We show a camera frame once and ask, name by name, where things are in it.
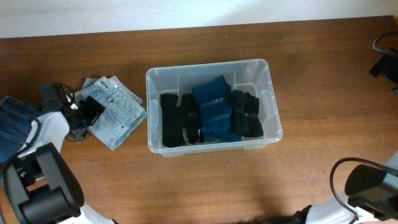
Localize light blue jeans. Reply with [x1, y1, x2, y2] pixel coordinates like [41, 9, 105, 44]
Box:
[75, 76, 147, 150]

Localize black garment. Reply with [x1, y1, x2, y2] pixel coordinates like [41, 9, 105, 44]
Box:
[160, 93, 205, 147]

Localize dark blue jeans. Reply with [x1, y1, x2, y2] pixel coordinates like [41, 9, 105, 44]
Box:
[1, 96, 37, 163]

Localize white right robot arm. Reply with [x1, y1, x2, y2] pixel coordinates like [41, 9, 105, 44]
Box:
[290, 154, 397, 223]

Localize clear plastic storage bin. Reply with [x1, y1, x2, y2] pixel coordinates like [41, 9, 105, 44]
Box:
[146, 58, 283, 157]

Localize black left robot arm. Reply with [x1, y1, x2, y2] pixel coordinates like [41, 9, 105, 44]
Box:
[1, 83, 115, 224]

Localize dark grey garment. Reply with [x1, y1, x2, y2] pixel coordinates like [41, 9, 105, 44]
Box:
[226, 90, 264, 138]

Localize blue garment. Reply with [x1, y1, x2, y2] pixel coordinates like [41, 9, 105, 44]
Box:
[192, 75, 242, 142]

